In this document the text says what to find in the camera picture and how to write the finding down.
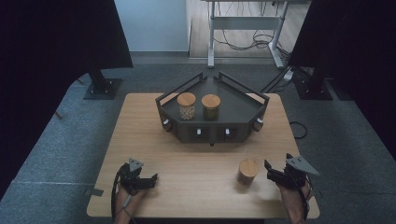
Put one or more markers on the white desk frame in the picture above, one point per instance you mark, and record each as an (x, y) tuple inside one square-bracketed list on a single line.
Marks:
[(246, 22)]

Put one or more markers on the black curtain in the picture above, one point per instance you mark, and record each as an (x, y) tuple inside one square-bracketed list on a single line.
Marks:
[(358, 46), (46, 62)]

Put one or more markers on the brown stand leg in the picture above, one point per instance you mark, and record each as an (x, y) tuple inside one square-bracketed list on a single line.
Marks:
[(58, 115), (80, 81)]

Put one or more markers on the glass jar of green beans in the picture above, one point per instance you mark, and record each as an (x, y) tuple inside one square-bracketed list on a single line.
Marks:
[(211, 101)]

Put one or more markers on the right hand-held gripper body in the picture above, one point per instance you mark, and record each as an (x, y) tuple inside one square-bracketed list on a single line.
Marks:
[(297, 174)]

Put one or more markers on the black stand base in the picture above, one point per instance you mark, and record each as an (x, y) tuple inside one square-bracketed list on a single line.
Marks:
[(102, 88), (313, 90)]

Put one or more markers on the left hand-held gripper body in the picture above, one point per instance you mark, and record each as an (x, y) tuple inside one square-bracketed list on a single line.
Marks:
[(130, 179)]

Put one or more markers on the white power strip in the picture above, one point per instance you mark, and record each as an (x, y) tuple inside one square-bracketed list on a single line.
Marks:
[(288, 75)]

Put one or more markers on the glass jar of brown contents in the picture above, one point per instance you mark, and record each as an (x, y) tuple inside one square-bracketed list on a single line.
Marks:
[(248, 168)]

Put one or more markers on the glass jar of pale beans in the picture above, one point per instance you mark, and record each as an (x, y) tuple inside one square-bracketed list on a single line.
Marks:
[(186, 100)]

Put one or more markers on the black corner shelf rack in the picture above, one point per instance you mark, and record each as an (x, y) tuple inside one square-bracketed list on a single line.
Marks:
[(236, 102)]

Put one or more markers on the person's left hand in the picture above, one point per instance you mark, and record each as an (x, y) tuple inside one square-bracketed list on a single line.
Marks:
[(130, 197)]

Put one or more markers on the person's right hand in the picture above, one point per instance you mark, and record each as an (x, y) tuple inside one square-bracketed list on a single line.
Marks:
[(291, 196)]

